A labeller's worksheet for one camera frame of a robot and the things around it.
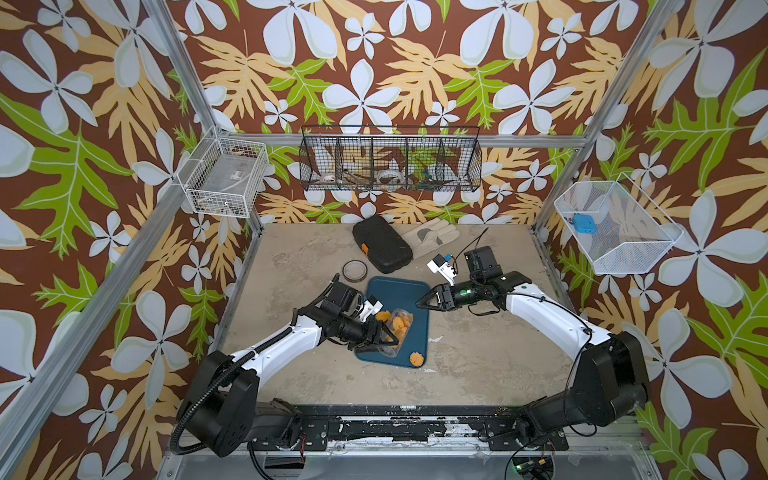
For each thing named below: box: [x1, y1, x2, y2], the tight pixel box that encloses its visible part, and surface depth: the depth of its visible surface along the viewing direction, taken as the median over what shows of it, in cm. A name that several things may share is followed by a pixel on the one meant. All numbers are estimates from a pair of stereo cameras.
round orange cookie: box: [410, 351, 425, 367], surface depth 87 cm
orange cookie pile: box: [386, 314, 413, 345], surface depth 83 cm
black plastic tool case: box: [352, 215, 413, 274], surface depth 110 cm
